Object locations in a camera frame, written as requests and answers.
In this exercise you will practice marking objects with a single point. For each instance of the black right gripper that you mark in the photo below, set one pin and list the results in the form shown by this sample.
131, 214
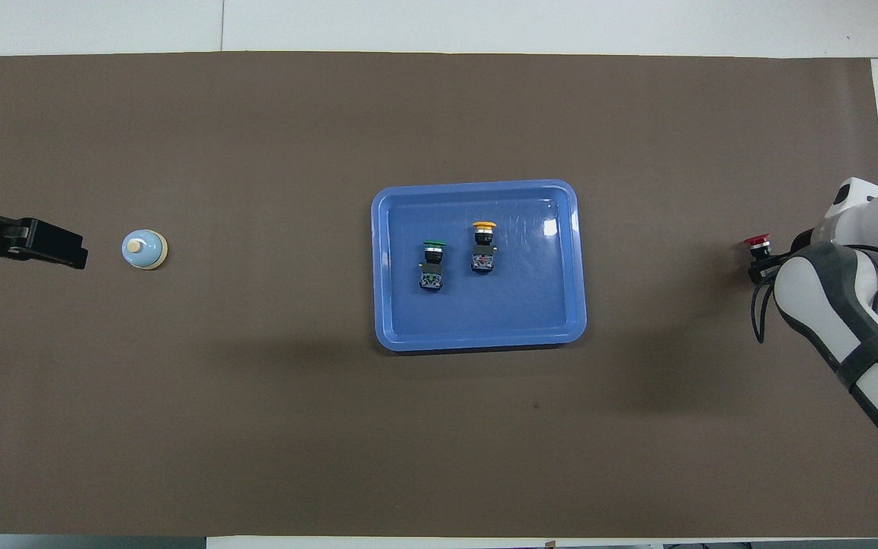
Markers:
803, 240

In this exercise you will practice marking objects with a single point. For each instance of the red mushroom push button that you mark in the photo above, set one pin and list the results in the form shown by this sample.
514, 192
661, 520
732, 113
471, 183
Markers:
756, 241

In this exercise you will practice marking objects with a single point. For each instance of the yellow mushroom push button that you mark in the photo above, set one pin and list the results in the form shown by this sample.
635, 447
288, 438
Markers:
483, 259

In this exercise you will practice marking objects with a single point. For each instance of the green mushroom push button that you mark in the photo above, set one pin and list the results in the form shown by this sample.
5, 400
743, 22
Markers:
431, 278

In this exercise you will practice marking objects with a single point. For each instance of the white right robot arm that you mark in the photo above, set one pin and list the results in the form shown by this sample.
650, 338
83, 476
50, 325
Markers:
812, 297

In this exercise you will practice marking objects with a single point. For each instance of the light blue service bell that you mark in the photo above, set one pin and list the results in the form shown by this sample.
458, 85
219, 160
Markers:
145, 252

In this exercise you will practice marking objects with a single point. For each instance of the blue plastic tray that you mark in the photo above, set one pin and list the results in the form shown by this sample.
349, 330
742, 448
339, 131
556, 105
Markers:
530, 305

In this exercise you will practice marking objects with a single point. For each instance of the brown paper table mat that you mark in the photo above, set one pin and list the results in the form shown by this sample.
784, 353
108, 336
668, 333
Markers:
256, 427

